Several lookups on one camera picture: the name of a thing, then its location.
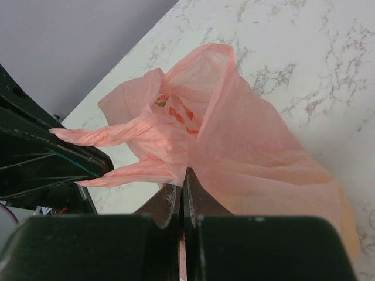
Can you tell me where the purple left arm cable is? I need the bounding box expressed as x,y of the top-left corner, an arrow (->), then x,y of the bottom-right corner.
0,203 -> 18,226

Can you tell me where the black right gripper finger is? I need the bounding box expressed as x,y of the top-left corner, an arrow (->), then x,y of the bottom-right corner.
1,184 -> 181,280
183,169 -> 356,280
1,130 -> 100,200
1,67 -> 114,179

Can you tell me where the pink plastic bag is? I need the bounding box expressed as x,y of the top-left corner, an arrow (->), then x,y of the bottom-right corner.
52,44 -> 360,260

